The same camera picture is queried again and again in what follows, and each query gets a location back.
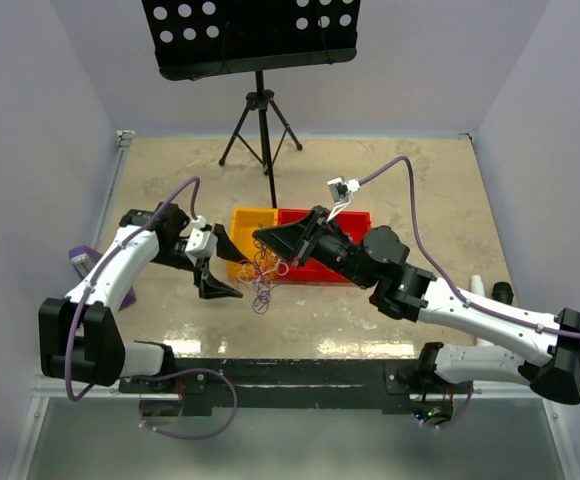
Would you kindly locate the aluminium rail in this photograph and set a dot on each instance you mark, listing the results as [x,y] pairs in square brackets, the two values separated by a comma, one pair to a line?
[124,142]
[320,395]

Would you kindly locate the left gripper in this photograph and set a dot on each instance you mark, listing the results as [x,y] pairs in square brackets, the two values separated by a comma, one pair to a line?
[210,286]

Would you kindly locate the white microphone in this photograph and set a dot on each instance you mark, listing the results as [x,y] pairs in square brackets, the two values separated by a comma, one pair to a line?
[477,287]

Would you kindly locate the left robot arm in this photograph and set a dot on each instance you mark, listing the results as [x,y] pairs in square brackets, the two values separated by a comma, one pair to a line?
[78,336]

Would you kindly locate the aluminium front rail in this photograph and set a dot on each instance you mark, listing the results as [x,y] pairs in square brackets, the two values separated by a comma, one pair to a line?
[320,395]

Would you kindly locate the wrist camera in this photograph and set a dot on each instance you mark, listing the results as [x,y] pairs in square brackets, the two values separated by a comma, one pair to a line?
[342,192]
[201,242]

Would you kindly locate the yellow plastic bin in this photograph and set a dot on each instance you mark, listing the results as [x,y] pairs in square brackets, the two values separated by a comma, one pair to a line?
[245,220]

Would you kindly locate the black microphone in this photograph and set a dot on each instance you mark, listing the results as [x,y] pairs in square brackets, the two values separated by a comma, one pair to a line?
[502,292]

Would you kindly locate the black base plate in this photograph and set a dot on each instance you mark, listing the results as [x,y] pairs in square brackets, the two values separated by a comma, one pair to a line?
[290,385]

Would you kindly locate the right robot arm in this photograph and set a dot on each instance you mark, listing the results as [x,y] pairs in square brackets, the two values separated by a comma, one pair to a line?
[539,350]

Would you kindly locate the aluminium left rail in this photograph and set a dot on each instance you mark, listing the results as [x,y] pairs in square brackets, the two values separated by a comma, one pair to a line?
[124,142]

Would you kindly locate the red plastic bin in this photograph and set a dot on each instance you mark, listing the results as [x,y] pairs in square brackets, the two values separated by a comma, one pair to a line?
[355,224]
[311,271]

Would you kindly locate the black music stand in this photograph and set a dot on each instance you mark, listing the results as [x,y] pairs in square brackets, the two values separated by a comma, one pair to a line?
[194,40]

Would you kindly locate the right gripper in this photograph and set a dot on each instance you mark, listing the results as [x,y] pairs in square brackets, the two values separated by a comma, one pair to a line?
[294,241]

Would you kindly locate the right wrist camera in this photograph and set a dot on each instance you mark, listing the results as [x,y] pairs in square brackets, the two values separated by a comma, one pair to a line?
[342,192]

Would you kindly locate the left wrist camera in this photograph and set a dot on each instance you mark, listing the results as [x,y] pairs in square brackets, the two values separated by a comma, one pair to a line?
[201,242]

